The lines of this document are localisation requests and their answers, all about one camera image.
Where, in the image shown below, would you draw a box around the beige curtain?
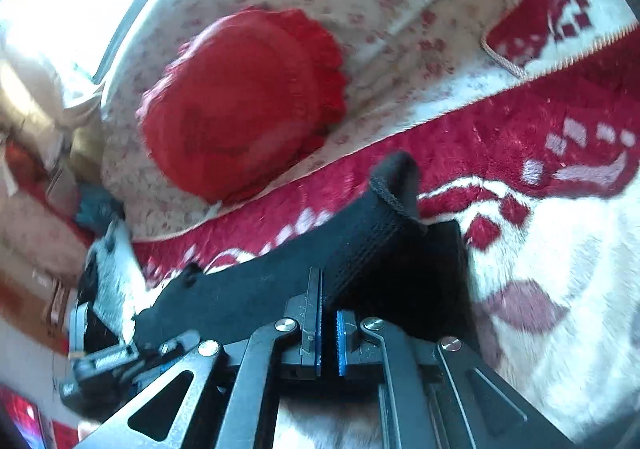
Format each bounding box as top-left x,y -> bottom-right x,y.
1,43 -> 105,184

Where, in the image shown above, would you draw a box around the teal bag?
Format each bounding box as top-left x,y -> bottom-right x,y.
74,183 -> 125,237

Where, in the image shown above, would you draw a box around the grey fleece blanket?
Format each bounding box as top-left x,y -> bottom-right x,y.
82,218 -> 146,343

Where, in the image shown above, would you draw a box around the floral cream bedsheet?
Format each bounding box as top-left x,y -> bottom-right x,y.
98,0 -> 597,242

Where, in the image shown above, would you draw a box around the red white plush blanket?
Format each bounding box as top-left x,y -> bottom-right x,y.
134,0 -> 639,447

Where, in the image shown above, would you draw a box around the red heart pillow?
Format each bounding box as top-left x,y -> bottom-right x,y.
137,8 -> 346,203

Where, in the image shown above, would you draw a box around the black knit pants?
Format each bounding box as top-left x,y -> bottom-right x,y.
134,152 -> 480,348

